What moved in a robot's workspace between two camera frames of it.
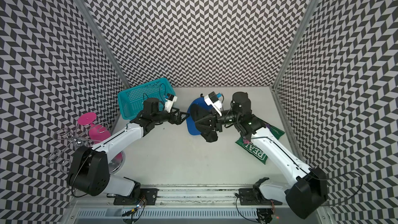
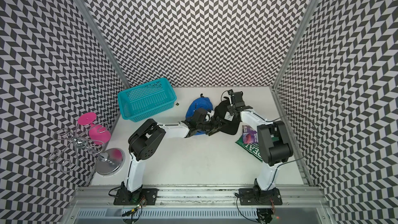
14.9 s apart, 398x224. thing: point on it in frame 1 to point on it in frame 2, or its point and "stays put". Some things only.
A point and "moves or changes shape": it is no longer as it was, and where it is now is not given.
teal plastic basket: x=131 y=101 stays put
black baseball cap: x=198 y=112 moves or changes shape
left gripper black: x=178 y=121 to x=214 y=126
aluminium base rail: x=185 y=204 stays put
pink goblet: x=97 y=133 stays put
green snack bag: x=247 y=145 stays put
